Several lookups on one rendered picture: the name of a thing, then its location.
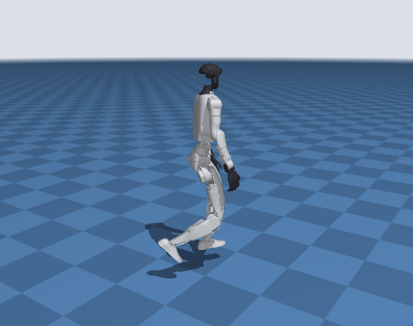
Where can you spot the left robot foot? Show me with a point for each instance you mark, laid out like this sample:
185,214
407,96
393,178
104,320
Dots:
202,245

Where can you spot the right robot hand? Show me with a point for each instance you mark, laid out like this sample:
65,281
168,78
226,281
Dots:
233,178

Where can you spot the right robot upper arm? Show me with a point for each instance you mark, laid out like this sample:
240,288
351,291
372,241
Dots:
214,106

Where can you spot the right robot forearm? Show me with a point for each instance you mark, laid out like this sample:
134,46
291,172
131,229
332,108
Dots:
222,150

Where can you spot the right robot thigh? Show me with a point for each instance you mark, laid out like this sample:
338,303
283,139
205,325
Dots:
214,189

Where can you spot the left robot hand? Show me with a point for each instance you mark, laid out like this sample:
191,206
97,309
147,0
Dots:
214,161

